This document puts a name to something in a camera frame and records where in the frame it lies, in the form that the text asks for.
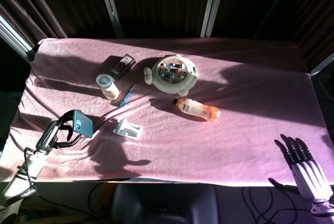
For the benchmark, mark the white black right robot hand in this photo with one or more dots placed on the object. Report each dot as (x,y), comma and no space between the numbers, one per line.
(308,169)

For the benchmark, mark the black grey left robot hand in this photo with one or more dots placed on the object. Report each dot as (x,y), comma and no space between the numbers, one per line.
(48,135)

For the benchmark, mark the black smartphone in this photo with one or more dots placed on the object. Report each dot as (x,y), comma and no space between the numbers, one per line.
(83,124)

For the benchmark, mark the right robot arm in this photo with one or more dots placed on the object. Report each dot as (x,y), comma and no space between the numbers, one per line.
(323,212)

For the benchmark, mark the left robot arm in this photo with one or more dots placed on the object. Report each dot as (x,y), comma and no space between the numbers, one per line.
(28,174)

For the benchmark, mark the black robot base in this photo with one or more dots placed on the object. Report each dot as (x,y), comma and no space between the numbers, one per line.
(164,203)

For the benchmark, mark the white plastic bracket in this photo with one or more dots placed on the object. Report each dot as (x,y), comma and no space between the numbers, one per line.
(128,131)

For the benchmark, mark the mayonnaise squeeze bottle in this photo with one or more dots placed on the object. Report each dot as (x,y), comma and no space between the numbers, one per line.
(111,91)

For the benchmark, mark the dark red box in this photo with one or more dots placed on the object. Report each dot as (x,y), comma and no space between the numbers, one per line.
(121,66)

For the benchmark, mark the pink fuzzy table cloth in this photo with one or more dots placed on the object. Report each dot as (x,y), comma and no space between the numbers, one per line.
(208,145)

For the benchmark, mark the orange drink plastic bottle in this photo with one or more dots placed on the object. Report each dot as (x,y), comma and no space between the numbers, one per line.
(195,110)

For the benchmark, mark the white round fishing toy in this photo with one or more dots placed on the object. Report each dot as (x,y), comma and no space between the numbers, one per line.
(172,85)

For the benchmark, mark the grey slanted frame rail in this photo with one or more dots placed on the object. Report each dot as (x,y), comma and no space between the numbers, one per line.
(15,38)

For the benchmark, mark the grey metal frame post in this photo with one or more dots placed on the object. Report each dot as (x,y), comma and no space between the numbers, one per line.
(212,4)
(111,7)

